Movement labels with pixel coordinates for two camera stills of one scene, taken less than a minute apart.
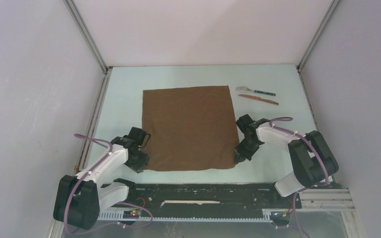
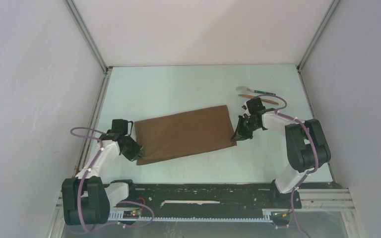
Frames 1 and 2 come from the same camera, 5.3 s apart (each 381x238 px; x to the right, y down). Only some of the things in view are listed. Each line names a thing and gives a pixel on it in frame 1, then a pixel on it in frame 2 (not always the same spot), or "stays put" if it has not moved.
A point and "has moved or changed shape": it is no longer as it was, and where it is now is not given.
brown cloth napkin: (190, 128) has moved or changed shape
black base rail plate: (206, 197) stays put
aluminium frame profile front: (326, 200) stays put
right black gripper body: (247, 149) to (250, 126)
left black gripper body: (136, 163) to (130, 152)
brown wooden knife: (259, 98) stays put
